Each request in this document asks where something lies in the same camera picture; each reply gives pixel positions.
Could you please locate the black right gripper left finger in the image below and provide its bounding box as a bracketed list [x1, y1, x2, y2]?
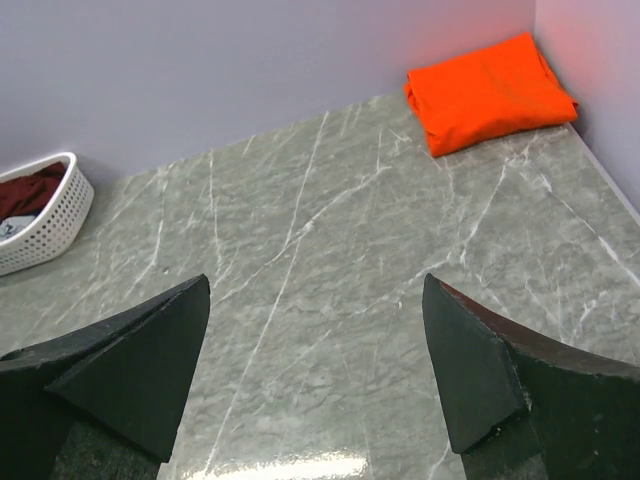
[1, 275, 210, 479]

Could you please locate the dark red t shirt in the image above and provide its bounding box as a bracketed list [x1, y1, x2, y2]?
[0, 162, 66, 221]

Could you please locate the blue printed t shirt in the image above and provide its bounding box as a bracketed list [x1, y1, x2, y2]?
[1, 215, 37, 247]

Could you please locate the folded orange t shirt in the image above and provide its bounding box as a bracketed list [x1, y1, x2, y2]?
[404, 32, 578, 157]

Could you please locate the white perforated laundry basket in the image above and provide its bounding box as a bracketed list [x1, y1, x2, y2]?
[1, 152, 94, 276]

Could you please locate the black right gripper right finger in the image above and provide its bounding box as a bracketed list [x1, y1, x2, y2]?
[422, 275, 639, 479]

